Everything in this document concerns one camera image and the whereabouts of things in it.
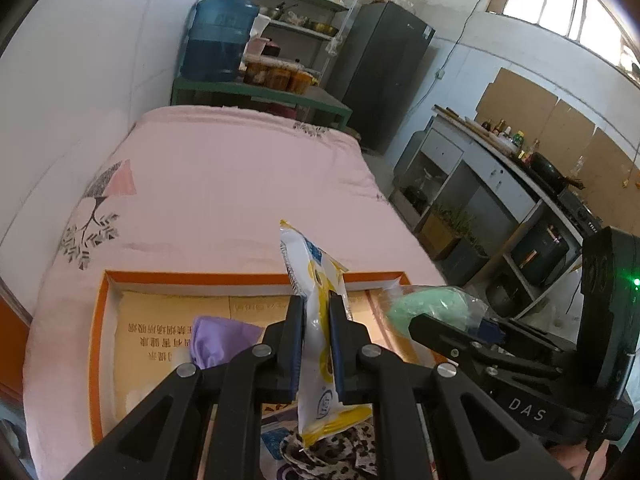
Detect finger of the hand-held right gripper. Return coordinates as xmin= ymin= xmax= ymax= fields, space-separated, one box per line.
xmin=407 ymin=312 xmax=576 ymax=392
xmin=479 ymin=316 xmax=579 ymax=362

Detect blue water jug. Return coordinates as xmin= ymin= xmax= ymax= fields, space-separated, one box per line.
xmin=179 ymin=0 xmax=261 ymax=83

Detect green table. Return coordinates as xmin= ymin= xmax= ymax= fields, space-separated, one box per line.
xmin=171 ymin=76 xmax=353 ymax=133

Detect plush doll with purple dress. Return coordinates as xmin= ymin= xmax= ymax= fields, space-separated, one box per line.
xmin=170 ymin=315 xmax=264 ymax=368

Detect mint green sponge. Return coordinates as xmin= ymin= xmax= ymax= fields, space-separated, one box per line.
xmin=375 ymin=284 xmax=488 ymax=341

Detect dark refrigerator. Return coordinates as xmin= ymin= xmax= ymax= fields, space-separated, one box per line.
xmin=325 ymin=1 xmax=436 ymax=153

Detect dark kettle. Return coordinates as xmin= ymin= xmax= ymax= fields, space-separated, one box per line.
xmin=405 ymin=170 xmax=436 ymax=211

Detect row of amber jars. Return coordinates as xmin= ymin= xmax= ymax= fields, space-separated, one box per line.
xmin=242 ymin=55 xmax=321 ymax=93

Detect black wok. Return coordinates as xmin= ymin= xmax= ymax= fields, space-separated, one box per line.
xmin=530 ymin=152 xmax=583 ymax=193

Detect metal pot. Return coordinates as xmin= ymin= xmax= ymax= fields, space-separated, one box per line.
xmin=485 ymin=280 xmax=523 ymax=318

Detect pink blanket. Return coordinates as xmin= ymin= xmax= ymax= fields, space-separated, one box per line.
xmin=22 ymin=105 xmax=448 ymax=480

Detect yellow and white pack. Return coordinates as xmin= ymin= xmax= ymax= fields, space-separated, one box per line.
xmin=279 ymin=219 xmax=373 ymax=448

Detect row of condiment bottles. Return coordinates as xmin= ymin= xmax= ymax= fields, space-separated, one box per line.
xmin=480 ymin=119 xmax=543 ymax=166

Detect grey kitchen counter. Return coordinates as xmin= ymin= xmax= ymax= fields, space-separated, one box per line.
xmin=392 ymin=105 xmax=606 ymax=321

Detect cardboard wall panels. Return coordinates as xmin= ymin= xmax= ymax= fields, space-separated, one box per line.
xmin=475 ymin=67 xmax=640 ymax=196

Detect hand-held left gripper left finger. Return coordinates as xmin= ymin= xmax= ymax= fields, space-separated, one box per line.
xmin=65 ymin=294 xmax=307 ymax=480

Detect leopard print cloth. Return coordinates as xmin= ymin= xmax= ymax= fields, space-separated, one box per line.
xmin=280 ymin=422 xmax=378 ymax=480

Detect grey planter box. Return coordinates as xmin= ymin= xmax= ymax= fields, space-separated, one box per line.
xmin=440 ymin=237 xmax=491 ymax=286

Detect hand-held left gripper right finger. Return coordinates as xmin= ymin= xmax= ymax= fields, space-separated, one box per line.
xmin=327 ymin=294 xmax=573 ymax=480

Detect wooden planter box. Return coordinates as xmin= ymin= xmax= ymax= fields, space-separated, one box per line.
xmin=417 ymin=205 xmax=473 ymax=261

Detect green pot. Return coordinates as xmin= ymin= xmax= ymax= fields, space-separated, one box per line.
xmin=510 ymin=222 xmax=571 ymax=283

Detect orange rimmed cardboard box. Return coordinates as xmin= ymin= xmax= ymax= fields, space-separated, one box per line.
xmin=89 ymin=270 xmax=441 ymax=448

